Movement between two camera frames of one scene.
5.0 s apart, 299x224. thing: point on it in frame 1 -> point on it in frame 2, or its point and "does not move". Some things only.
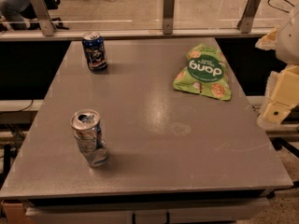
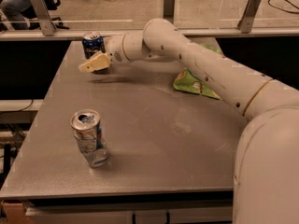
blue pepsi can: (95, 50) does not move
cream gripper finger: (286, 94) -> (114, 48)
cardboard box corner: (15, 213) does not move
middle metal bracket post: (168, 11) does not move
